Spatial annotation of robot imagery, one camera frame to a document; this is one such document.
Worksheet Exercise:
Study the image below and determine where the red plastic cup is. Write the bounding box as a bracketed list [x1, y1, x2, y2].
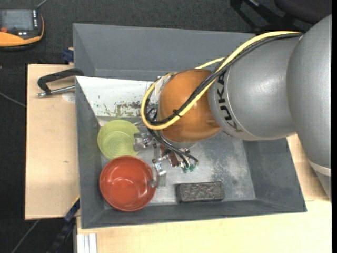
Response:
[98, 155, 157, 212]

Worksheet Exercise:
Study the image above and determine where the grey metal bin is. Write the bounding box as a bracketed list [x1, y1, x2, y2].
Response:
[72, 23, 308, 229]

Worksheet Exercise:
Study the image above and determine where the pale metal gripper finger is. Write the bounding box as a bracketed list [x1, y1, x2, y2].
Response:
[149, 162, 167, 189]
[133, 132, 152, 153]

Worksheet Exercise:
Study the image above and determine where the yellow-green plastic cup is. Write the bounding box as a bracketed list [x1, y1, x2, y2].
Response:
[97, 119, 141, 161]

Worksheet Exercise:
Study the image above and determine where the dark green flat block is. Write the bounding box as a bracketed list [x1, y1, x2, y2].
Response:
[175, 181, 226, 203]

